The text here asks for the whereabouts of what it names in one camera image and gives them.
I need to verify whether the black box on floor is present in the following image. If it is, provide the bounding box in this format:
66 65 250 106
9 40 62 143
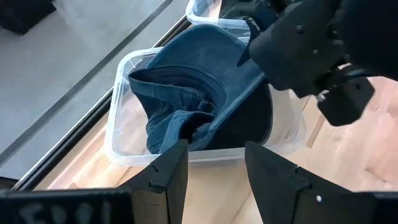
0 0 57 35

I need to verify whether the black aluminium table frame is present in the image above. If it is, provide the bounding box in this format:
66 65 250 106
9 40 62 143
9 15 193 191

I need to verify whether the navy blue baseball cap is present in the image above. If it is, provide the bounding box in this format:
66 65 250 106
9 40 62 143
146 24 274 147

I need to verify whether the clear plastic bin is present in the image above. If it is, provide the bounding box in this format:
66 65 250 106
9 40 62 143
104 46 307 167
185 0 259 43

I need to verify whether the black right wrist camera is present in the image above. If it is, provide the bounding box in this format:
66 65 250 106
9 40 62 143
317 67 376 127

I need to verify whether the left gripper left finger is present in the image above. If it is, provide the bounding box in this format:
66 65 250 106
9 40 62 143
0 139 189 224

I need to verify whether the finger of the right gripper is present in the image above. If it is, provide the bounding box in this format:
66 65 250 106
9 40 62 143
236 17 261 68

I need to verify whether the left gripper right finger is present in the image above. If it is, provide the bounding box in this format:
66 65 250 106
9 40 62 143
245 142 398 224

